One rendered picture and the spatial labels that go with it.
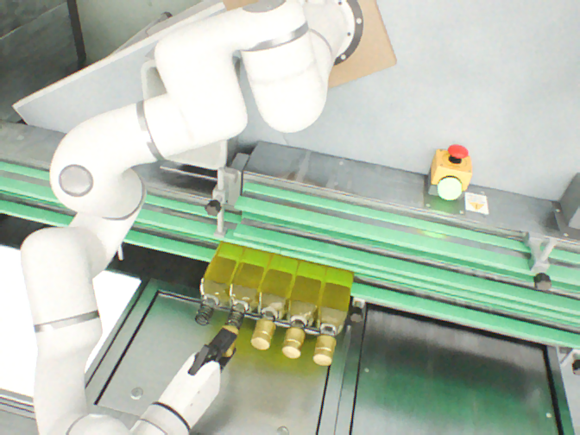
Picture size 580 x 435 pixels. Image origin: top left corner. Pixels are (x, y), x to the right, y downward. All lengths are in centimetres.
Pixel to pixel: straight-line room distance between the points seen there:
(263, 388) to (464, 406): 42
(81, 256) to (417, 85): 67
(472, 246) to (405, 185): 18
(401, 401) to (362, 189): 44
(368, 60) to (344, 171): 23
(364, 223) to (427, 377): 38
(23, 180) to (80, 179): 57
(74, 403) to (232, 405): 30
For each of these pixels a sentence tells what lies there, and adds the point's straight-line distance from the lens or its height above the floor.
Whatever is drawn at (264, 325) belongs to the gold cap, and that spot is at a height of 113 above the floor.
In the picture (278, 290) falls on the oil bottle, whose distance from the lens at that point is 95.
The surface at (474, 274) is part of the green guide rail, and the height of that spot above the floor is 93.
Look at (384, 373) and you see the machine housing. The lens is 112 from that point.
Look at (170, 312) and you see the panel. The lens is 112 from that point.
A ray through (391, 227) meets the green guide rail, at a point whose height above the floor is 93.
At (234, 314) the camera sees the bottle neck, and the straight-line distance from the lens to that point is 93.
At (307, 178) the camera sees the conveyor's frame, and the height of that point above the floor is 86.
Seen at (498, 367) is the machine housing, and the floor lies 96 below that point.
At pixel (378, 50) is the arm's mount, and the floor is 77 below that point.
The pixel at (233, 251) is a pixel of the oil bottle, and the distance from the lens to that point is 102.
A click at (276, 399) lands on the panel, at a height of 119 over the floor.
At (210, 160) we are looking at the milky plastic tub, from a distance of 109.
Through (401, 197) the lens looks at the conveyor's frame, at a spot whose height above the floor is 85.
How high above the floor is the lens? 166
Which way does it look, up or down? 48 degrees down
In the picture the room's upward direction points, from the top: 161 degrees counter-clockwise
